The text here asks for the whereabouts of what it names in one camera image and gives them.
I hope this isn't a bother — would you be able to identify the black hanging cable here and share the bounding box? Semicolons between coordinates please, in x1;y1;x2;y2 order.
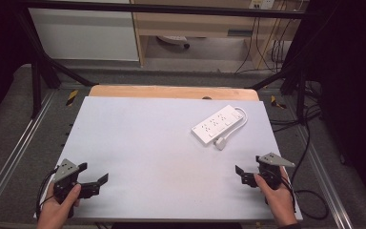
234;15;280;74

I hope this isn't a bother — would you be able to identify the black curtain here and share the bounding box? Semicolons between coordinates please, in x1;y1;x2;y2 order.
304;0;366;208
0;0;32;128

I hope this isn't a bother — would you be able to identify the white wall socket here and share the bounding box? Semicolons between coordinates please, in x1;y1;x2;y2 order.
248;0;275;10

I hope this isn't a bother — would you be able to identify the person's left hand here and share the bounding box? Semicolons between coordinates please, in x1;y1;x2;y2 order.
36;182;82;229

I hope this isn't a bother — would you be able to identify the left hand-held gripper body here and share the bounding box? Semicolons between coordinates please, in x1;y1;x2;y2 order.
52;158;80;204

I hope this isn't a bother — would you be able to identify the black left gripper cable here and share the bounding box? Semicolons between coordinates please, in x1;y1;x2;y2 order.
35;167;60;220

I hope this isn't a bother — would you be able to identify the white cabinet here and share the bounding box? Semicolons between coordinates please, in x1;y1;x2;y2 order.
28;8;140;62

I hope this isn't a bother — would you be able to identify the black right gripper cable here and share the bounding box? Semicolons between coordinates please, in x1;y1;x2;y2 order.
284;177;330;221

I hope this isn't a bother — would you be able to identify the black metal frame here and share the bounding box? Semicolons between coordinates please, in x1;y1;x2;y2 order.
13;0;318;120

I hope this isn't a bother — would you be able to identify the wooden desk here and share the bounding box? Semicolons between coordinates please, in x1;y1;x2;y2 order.
130;0;303;69

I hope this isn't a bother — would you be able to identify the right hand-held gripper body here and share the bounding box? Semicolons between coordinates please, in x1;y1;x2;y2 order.
255;152;296;191

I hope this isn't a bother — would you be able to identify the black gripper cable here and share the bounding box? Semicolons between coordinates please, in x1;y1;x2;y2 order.
284;177;330;221
35;167;60;220

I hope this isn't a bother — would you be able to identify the black floor cable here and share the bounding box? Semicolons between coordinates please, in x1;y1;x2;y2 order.
268;104;323;185

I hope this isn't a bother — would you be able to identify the aluminium floor rail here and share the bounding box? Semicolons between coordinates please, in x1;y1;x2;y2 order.
0;90;58;218
296;125;354;229

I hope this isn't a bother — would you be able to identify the white power strip cable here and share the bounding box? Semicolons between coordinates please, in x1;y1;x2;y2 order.
213;106;249;152

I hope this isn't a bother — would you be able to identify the person's right hand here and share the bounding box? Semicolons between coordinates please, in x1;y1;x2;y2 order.
254;168;299;227

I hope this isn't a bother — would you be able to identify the white floor power strip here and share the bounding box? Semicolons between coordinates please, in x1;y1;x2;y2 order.
156;34;192;51

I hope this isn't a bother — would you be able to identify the wooden table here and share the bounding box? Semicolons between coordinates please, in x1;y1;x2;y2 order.
88;84;260;103

